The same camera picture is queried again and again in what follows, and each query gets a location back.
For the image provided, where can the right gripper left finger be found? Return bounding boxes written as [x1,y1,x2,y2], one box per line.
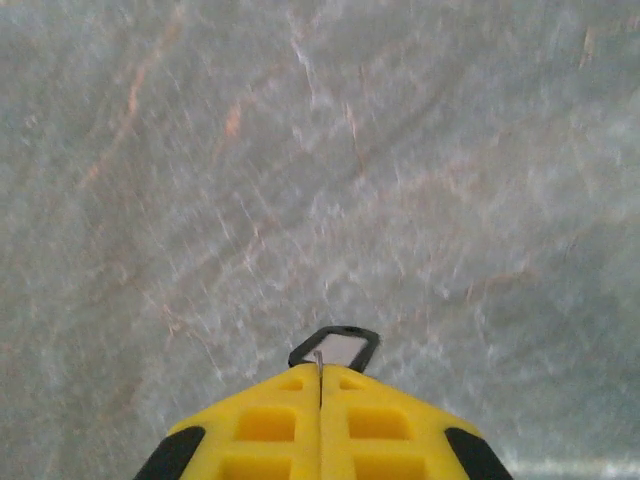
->
[132,363,322,480]

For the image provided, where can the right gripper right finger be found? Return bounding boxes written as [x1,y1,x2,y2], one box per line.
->
[319,364,514,480]

